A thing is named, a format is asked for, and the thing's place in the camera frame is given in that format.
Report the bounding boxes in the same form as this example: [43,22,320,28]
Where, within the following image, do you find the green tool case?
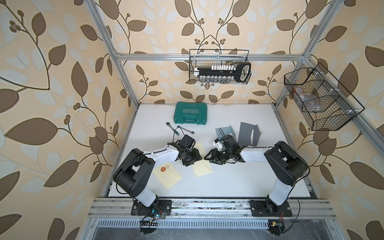
[174,102,208,125]

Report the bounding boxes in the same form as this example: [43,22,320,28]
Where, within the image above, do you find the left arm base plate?
[131,199,172,217]

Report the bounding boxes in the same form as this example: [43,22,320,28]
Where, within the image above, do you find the black socket set holder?
[192,62,252,84]

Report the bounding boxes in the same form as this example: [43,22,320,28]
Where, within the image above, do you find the clear plastic bag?
[295,87,322,112]

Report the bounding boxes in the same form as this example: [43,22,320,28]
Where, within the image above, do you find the dark grey envelope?
[238,122,261,147]

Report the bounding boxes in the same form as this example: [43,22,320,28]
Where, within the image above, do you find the left electronics board with wires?
[140,208,163,235]

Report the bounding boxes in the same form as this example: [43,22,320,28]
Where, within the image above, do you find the black wire basket right wall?
[284,63,365,131]

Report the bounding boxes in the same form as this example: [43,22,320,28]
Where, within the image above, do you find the right electronics board with wires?
[268,218,286,236]

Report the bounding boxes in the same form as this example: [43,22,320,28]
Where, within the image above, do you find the light blue envelope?
[215,126,237,141]

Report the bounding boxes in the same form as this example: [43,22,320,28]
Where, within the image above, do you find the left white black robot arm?
[113,135,202,208]

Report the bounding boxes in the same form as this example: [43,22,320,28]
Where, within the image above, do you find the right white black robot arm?
[204,135,310,209]

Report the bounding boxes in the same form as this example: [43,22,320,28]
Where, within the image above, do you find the electronics board with wires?
[268,218,286,236]
[140,208,163,235]

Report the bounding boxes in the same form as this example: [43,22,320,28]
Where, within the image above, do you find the yellow envelope red seal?
[154,163,182,191]

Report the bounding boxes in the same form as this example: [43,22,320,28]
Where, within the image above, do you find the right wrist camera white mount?
[213,139,225,151]

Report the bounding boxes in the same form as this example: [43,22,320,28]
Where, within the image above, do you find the aluminium rail front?
[88,198,337,220]

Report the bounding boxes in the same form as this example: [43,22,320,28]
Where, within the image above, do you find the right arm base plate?
[250,196,293,217]

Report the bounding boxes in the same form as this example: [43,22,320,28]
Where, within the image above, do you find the ratchet wrench green handle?
[166,122,180,136]

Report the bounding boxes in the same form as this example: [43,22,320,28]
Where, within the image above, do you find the black wire basket back wall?
[189,49,252,85]

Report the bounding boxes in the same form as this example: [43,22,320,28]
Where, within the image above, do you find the silver combination wrench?
[178,126,195,135]

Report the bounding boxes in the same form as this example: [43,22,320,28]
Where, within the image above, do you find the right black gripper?
[203,148,232,165]

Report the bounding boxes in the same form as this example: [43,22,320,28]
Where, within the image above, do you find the black wire basket wall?
[189,49,252,85]
[284,63,365,131]

